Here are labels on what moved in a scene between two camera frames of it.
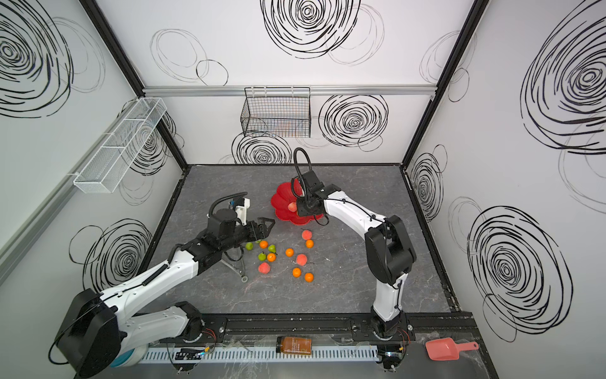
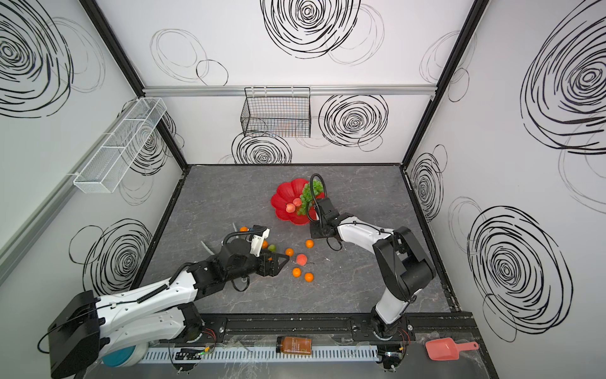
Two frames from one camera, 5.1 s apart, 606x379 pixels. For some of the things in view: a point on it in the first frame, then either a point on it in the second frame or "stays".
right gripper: x=303 y=208 to x=314 y=229
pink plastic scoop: x=447 y=349 stays
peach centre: x=301 y=260 stays
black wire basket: x=277 y=112 stays
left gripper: x=252 y=225 to x=273 y=268
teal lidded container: x=130 y=354 stays
